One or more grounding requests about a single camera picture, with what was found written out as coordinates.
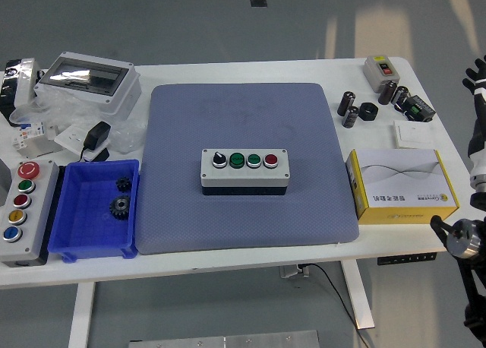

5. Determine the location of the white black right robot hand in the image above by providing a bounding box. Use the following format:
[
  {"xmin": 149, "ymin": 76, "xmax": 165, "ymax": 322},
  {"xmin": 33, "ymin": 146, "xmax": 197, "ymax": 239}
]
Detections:
[{"xmin": 462, "ymin": 55, "xmax": 486, "ymax": 182}]

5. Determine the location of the grey four-button control box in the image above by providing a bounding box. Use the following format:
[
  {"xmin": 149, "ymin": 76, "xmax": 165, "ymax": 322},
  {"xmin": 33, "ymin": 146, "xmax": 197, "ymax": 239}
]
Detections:
[{"xmin": 200, "ymin": 148, "xmax": 291, "ymax": 197}]

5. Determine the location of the grey five-button control box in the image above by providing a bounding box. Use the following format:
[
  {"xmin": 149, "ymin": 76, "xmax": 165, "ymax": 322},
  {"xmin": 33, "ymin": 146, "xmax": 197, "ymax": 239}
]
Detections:
[{"xmin": 0, "ymin": 160, "xmax": 61, "ymax": 268}]

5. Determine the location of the black green electronic module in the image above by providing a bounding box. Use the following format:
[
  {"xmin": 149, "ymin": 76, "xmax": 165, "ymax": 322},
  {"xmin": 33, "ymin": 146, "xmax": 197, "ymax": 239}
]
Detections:
[{"xmin": 394, "ymin": 93, "xmax": 437, "ymax": 123}]

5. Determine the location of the black cylindrical capacitor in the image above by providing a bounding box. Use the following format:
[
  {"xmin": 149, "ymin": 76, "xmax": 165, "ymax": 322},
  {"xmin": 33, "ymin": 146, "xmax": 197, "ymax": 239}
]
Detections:
[
  {"xmin": 390, "ymin": 84, "xmax": 410, "ymax": 106},
  {"xmin": 341, "ymin": 105, "xmax": 360, "ymax": 129},
  {"xmin": 337, "ymin": 90, "xmax": 357, "ymax": 117},
  {"xmin": 377, "ymin": 80, "xmax": 399, "ymax": 106}
]

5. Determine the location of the yellow white cardboard box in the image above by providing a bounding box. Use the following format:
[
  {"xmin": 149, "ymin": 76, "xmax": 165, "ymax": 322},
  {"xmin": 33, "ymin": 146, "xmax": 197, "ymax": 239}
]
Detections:
[{"xmin": 345, "ymin": 148, "xmax": 460, "ymax": 226}]

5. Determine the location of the black hex nut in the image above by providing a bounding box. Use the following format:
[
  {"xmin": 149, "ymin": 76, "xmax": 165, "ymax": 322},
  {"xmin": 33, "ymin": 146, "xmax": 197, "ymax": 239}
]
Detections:
[{"xmin": 358, "ymin": 102, "xmax": 380, "ymax": 122}]

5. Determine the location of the black table control panel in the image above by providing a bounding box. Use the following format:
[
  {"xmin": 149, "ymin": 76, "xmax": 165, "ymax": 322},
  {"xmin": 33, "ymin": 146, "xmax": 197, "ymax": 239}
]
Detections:
[{"xmin": 377, "ymin": 252, "xmax": 437, "ymax": 266}]

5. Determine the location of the white table leg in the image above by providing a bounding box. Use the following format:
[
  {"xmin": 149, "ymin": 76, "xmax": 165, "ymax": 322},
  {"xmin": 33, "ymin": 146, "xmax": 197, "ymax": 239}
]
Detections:
[
  {"xmin": 339, "ymin": 260, "xmax": 376, "ymax": 331},
  {"xmin": 68, "ymin": 282, "xmax": 96, "ymax": 348}
]

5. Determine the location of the blue-grey mat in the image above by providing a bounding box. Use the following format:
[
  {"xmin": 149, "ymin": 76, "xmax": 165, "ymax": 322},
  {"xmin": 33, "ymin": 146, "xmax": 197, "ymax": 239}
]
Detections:
[{"xmin": 135, "ymin": 82, "xmax": 360, "ymax": 255}]

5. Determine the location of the large black bevel gear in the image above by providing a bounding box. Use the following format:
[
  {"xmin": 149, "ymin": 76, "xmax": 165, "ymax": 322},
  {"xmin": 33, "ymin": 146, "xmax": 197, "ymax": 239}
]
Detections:
[{"xmin": 109, "ymin": 195, "xmax": 133, "ymax": 222}]

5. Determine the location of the black power adapter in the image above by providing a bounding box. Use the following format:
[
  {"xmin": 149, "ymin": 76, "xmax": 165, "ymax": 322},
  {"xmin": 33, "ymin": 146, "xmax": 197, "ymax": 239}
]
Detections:
[{"xmin": 78, "ymin": 121, "xmax": 112, "ymax": 163}]

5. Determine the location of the blue plastic bin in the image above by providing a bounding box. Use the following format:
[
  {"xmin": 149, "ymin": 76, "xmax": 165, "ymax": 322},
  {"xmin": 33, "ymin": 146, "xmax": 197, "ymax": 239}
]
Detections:
[{"xmin": 48, "ymin": 159, "xmax": 140, "ymax": 264}]

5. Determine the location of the clear plastic bag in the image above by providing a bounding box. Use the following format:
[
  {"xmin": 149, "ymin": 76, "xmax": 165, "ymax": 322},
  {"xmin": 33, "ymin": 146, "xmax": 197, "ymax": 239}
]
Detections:
[{"xmin": 9, "ymin": 85, "xmax": 147, "ymax": 155}]

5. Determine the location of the silver metal sheet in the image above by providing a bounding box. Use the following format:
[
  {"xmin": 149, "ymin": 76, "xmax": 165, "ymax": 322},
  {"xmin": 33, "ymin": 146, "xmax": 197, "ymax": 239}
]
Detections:
[{"xmin": 26, "ymin": 137, "xmax": 64, "ymax": 160}]

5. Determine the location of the white circuit breaker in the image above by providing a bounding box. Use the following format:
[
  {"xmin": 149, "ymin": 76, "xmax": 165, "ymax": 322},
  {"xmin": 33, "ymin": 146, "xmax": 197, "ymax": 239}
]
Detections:
[{"xmin": 10, "ymin": 120, "xmax": 49, "ymax": 150}]

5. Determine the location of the white device in plastic wrap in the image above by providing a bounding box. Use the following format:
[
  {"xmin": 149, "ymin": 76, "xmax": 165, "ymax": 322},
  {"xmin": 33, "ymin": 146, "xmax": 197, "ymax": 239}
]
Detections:
[{"xmin": 0, "ymin": 58, "xmax": 46, "ymax": 127}]

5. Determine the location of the white wall switch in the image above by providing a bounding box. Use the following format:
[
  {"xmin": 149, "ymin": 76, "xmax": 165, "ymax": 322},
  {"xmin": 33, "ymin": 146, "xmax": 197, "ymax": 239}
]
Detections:
[{"xmin": 393, "ymin": 119, "xmax": 436, "ymax": 150}]

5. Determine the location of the grey red-black switch box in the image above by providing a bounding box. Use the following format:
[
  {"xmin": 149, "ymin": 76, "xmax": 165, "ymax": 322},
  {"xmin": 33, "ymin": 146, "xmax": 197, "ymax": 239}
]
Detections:
[{"xmin": 362, "ymin": 55, "xmax": 398, "ymax": 93}]

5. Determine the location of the black cable under table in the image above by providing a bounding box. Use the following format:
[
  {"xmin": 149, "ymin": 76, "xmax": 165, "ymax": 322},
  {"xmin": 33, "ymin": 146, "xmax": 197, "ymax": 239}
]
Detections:
[{"xmin": 299, "ymin": 263, "xmax": 375, "ymax": 348}]

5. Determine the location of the grey bracket under table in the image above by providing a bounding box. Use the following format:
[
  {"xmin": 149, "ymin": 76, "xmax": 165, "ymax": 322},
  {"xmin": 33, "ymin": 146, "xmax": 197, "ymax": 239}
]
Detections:
[{"xmin": 279, "ymin": 264, "xmax": 311, "ymax": 280}]

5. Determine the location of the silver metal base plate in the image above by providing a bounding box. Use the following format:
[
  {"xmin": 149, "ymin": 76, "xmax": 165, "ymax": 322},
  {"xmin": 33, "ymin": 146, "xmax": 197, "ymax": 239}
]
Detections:
[{"xmin": 128, "ymin": 329, "xmax": 320, "ymax": 348}]

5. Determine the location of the grey enclosure with clear lid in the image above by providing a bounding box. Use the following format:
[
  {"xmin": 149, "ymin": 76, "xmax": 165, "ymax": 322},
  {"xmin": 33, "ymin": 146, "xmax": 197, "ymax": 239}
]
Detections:
[{"xmin": 33, "ymin": 51, "xmax": 142, "ymax": 116}]

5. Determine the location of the white wall socket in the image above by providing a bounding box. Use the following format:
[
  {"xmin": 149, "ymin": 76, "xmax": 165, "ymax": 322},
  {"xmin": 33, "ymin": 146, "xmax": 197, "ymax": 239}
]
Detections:
[{"xmin": 54, "ymin": 124, "xmax": 109, "ymax": 162}]

